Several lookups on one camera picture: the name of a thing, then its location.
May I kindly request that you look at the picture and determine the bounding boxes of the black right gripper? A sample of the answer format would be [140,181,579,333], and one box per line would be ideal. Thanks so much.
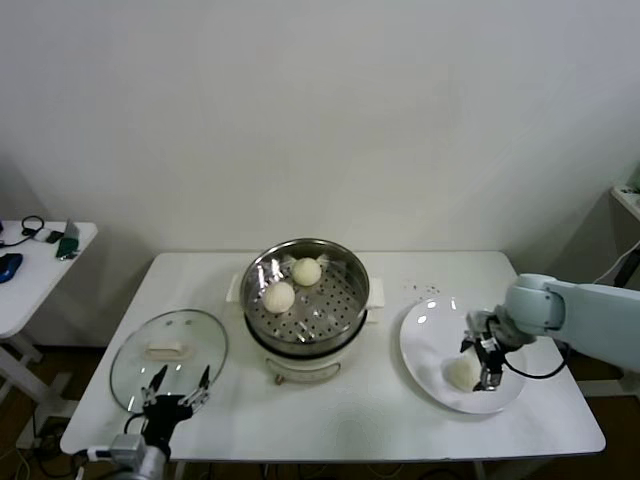
[458,332,508,393]

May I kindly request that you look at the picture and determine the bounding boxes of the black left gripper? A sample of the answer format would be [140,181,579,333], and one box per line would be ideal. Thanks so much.
[138,363,212,446]

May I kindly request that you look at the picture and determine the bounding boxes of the white steamed baozi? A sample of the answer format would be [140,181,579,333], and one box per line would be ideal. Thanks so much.
[263,282,296,315]
[444,358,482,393]
[292,257,323,287]

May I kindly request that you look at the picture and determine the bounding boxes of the round glass pot lid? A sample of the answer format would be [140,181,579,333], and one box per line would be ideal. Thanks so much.
[109,308,230,409]

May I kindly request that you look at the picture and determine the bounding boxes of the perforated stainless steamer basket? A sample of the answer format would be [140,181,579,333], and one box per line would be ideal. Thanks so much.
[240,238,372,351]

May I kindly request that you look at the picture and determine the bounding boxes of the large white plate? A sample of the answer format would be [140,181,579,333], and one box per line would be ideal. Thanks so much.
[398,297,529,415]

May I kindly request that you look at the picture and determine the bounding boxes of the scattered dark crumbs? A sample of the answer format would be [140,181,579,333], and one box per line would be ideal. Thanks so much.
[402,281,442,297]

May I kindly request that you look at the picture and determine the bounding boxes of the white electric cooker pot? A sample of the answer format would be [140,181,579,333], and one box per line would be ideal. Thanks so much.
[227,274,387,385]

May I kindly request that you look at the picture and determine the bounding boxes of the white side table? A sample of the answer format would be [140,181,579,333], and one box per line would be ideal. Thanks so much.
[0,219,100,454]

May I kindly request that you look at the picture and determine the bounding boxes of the blue computer mouse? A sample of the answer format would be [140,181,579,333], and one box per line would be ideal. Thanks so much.
[0,252,25,285]

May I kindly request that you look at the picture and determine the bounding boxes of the white shelf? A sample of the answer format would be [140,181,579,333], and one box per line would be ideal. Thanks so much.
[610,182,640,222]

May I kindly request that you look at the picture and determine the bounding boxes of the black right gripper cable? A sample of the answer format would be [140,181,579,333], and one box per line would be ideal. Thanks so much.
[501,343,572,378]

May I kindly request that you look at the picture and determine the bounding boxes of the white table base frame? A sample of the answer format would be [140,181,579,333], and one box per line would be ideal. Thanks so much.
[579,368,640,400]

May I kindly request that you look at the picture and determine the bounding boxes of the black floor cable bundle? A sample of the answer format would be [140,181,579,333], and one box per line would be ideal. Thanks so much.
[29,414,71,479]

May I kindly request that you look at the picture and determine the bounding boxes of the white wall cable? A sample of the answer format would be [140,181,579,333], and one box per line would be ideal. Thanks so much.
[593,245,640,287]

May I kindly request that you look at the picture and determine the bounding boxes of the black power adapter cable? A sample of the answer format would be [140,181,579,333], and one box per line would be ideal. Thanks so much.
[614,249,640,290]

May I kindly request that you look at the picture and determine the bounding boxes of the black headset with cable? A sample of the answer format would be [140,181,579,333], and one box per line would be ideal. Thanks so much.
[0,215,47,249]

